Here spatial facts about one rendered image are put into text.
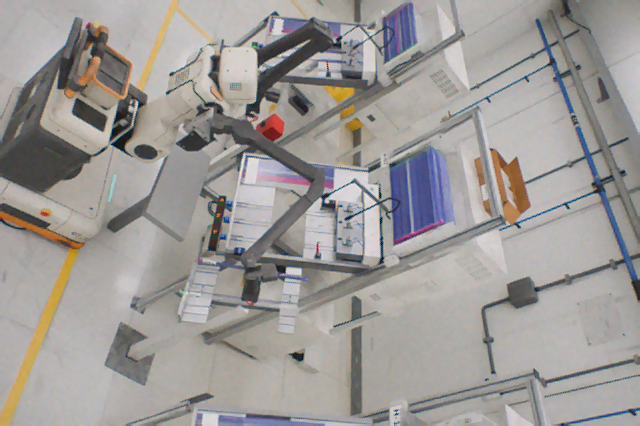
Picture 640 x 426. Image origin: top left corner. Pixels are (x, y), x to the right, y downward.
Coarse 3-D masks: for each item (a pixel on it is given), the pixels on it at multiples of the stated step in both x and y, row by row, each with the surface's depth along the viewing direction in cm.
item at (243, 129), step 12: (240, 120) 230; (240, 132) 229; (252, 132) 230; (240, 144) 238; (252, 144) 233; (264, 144) 233; (276, 144) 235; (276, 156) 234; (288, 156) 234; (300, 168) 235; (312, 168) 235; (312, 180) 236; (324, 180) 235
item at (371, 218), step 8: (368, 184) 309; (376, 192) 306; (368, 200) 302; (376, 208) 299; (368, 216) 294; (376, 216) 295; (368, 224) 291; (376, 224) 292; (368, 232) 288; (376, 232) 288; (368, 240) 284; (376, 240) 285; (368, 248) 281; (376, 248) 282; (368, 256) 278; (376, 256) 278; (368, 264) 282; (376, 264) 282
